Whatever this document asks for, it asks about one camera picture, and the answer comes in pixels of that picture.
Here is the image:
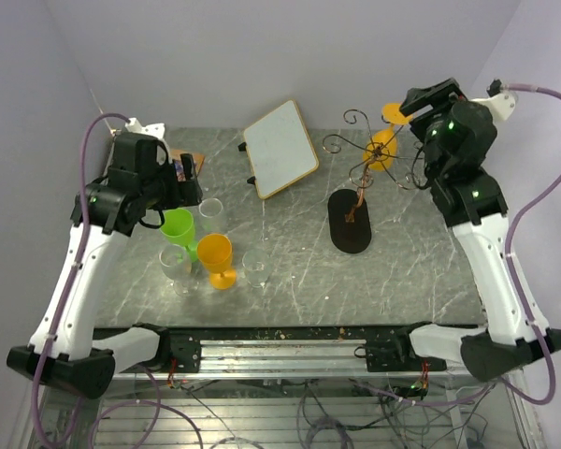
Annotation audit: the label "clear wine glass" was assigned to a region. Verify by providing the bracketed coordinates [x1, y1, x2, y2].
[198, 198, 225, 234]
[159, 244, 198, 297]

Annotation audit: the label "green plastic wine glass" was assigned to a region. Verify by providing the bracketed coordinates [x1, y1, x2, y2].
[160, 208, 197, 262]

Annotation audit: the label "orange plastic wine glass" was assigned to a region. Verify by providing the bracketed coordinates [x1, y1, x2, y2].
[196, 234, 237, 290]

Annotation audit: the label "clear wine glass front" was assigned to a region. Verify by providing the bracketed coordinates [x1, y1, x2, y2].
[159, 244, 198, 297]

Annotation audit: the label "clear ribbed glass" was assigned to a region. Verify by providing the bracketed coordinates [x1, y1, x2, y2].
[242, 249, 271, 287]

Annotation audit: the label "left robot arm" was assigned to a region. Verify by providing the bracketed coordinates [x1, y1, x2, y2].
[7, 133, 202, 399]

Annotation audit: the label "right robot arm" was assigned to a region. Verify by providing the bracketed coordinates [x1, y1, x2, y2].
[393, 79, 561, 382]

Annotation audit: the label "black oval rack base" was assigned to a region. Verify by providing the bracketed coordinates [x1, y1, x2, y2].
[327, 189, 372, 254]

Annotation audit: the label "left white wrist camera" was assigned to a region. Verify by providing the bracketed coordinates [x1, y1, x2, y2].
[125, 117, 165, 141]

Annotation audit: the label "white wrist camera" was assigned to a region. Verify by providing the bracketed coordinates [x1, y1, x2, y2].
[471, 79, 518, 123]
[125, 117, 165, 141]

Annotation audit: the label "copper wire glass rack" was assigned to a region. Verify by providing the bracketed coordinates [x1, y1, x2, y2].
[323, 103, 415, 224]

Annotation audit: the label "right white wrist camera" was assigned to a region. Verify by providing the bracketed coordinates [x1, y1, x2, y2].
[471, 79, 518, 123]

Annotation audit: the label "small whiteboard yellow frame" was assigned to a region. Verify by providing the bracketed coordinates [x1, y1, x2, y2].
[237, 99, 319, 200]

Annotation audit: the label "aluminium rail frame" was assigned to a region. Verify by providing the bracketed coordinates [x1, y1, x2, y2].
[69, 339, 520, 380]

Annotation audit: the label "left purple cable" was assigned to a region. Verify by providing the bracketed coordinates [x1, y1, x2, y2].
[30, 111, 132, 448]

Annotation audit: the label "tangled cables under table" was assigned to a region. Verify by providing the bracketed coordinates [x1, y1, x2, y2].
[88, 373, 492, 449]

